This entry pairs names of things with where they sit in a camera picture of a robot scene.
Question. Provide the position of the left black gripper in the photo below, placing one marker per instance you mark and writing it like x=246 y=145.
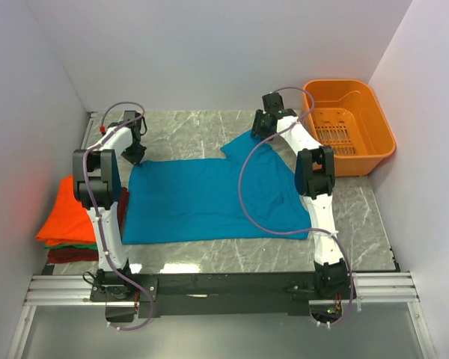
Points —
x=138 y=158

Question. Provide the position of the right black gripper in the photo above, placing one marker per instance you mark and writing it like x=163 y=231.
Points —
x=255 y=129

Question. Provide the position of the teal blue t shirt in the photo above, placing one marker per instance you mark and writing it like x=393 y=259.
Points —
x=250 y=193

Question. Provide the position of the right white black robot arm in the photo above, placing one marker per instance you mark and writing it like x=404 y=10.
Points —
x=314 y=183

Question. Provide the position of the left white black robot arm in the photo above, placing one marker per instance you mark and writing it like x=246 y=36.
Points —
x=97 y=187

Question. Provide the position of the orange plastic basket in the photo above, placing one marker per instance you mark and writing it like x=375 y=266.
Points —
x=347 y=117

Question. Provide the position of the folded orange t shirt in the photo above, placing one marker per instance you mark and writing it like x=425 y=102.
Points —
x=68 y=222

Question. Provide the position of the folded dark red t shirt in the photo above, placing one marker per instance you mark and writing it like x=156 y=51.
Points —
x=71 y=255

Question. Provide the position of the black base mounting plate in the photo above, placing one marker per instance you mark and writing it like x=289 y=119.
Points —
x=212 y=294

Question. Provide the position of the aluminium rail frame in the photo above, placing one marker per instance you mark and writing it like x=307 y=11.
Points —
x=71 y=290

